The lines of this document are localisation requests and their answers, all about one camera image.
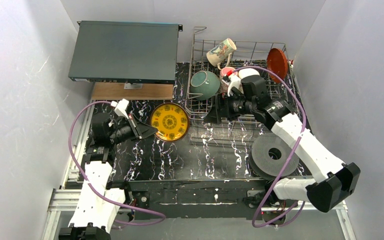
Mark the aluminium frame rail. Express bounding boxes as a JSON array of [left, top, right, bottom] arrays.
[[41, 187, 352, 240]]

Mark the green interior mug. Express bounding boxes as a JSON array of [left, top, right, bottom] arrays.
[[238, 68, 260, 79]]

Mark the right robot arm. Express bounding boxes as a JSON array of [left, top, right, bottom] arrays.
[[204, 75, 361, 213]]

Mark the cream seahorse mug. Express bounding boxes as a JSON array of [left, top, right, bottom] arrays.
[[206, 38, 237, 70]]

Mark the wooden board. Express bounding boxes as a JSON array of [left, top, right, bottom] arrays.
[[90, 82, 174, 101]]

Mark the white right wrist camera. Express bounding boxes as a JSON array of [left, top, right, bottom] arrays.
[[222, 73, 241, 97]]

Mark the white floral bowl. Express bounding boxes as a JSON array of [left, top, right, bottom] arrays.
[[189, 70, 221, 101]]

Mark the metal wire dish rack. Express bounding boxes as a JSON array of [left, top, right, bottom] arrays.
[[185, 40, 300, 124]]

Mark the dark grey rack-mount box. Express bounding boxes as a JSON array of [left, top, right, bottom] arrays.
[[68, 20, 183, 85]]

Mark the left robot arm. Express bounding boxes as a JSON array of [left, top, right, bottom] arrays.
[[58, 113, 158, 240]]

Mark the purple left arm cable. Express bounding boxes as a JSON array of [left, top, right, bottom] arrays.
[[68, 100, 167, 228]]

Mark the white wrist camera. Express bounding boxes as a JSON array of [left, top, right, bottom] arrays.
[[222, 73, 241, 97], [110, 98, 130, 119]]

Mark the grey perforated filament spool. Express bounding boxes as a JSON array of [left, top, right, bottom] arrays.
[[249, 133, 292, 180]]

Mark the yellow patterned plate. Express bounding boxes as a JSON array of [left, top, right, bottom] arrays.
[[149, 102, 191, 142]]

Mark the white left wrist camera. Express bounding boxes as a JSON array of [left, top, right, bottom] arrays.
[[110, 98, 130, 119]]

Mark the red plate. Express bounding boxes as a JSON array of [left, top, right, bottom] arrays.
[[266, 48, 288, 80]]

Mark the pink interior mug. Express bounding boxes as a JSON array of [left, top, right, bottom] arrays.
[[219, 66, 235, 93]]

